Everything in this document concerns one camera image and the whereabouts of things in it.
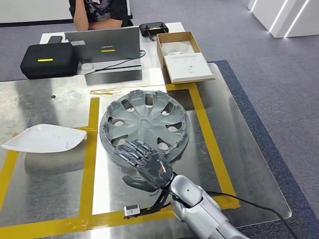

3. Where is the black carry case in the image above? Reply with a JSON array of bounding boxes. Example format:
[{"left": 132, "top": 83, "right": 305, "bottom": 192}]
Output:
[{"left": 20, "top": 42, "right": 79, "bottom": 80}]

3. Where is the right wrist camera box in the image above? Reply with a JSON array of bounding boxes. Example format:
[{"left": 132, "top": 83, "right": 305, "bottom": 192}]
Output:
[{"left": 123, "top": 188, "right": 173, "bottom": 220}]

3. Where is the white foam insert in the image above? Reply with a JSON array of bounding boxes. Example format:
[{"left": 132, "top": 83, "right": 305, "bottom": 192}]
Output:
[{"left": 161, "top": 41, "right": 195, "bottom": 57}]

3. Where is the white lit platform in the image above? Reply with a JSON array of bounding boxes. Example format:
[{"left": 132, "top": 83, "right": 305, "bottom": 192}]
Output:
[{"left": 240, "top": 0, "right": 319, "bottom": 39}]

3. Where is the black laptop cable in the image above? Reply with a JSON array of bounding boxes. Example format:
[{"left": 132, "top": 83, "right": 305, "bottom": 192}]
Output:
[{"left": 98, "top": 49, "right": 147, "bottom": 72}]

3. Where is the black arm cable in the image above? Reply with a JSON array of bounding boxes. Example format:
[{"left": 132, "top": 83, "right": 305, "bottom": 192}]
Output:
[{"left": 206, "top": 190, "right": 299, "bottom": 239}]

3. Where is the grey plastic wheel hubcap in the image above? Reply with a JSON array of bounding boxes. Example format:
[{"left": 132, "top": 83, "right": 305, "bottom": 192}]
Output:
[{"left": 99, "top": 89, "right": 191, "bottom": 174}]

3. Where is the steel workbench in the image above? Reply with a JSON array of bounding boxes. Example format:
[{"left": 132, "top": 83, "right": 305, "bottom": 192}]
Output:
[{"left": 0, "top": 62, "right": 293, "bottom": 239}]

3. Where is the grey laptop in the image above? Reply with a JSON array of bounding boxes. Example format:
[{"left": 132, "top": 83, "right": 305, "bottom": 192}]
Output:
[{"left": 64, "top": 26, "right": 142, "bottom": 64}]

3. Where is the person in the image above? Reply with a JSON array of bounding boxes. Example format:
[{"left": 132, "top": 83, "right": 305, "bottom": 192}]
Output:
[{"left": 69, "top": 0, "right": 134, "bottom": 32}]

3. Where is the black controller device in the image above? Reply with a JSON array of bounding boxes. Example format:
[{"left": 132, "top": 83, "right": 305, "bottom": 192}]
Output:
[{"left": 138, "top": 21, "right": 169, "bottom": 41}]

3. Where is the flat white box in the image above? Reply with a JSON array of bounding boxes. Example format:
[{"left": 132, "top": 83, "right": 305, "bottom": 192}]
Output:
[{"left": 163, "top": 52, "right": 215, "bottom": 84}]

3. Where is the white plastic panel part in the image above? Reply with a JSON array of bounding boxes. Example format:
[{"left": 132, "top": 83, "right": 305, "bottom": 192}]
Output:
[{"left": 1, "top": 123, "right": 88, "bottom": 154}]

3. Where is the brown cardboard box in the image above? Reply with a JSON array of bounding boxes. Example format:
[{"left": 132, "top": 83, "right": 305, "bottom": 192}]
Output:
[{"left": 156, "top": 31, "right": 216, "bottom": 85}]

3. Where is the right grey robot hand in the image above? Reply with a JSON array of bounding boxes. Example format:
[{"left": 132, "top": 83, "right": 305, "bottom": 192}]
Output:
[{"left": 110, "top": 138, "right": 175, "bottom": 194}]

